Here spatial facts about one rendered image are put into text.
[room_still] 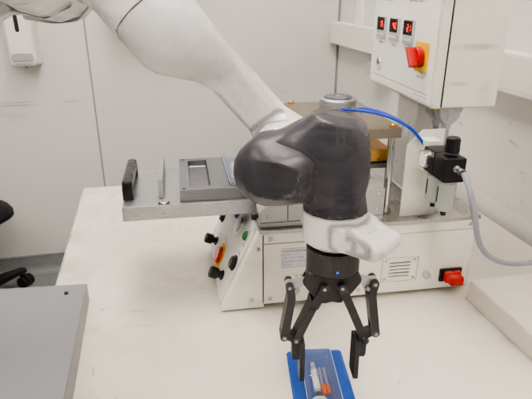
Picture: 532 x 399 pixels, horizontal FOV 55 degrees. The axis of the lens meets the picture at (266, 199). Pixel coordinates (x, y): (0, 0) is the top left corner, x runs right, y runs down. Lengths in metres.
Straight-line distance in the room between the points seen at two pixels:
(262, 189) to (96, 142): 2.01
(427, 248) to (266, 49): 1.69
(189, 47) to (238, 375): 0.54
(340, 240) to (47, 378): 0.51
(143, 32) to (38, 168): 2.07
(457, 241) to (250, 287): 0.44
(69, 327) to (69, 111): 1.71
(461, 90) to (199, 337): 0.67
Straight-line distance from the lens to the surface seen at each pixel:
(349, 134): 0.63
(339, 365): 0.95
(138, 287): 1.18
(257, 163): 0.65
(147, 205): 1.02
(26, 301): 1.11
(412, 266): 1.12
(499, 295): 1.13
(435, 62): 1.00
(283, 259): 1.02
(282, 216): 0.99
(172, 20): 0.67
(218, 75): 0.75
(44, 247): 2.86
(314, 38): 2.65
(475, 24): 1.02
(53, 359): 0.94
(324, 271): 0.70
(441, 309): 1.13
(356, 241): 0.66
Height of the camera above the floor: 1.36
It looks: 22 degrees down
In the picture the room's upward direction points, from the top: straight up
